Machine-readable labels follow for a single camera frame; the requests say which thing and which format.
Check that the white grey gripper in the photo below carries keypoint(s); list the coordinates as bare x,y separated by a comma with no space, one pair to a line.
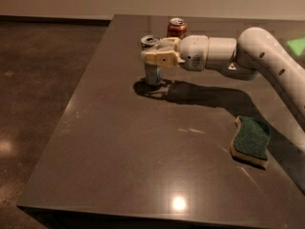
193,52

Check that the silver blue redbull can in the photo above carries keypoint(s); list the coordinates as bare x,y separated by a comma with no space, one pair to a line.
152,72

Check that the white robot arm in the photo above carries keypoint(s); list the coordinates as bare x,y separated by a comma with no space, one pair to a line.
254,52

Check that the red coca-cola can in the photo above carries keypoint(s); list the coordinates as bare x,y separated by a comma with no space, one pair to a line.
177,27

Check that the green yellow sponge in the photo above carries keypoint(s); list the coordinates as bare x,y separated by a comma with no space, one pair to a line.
250,141

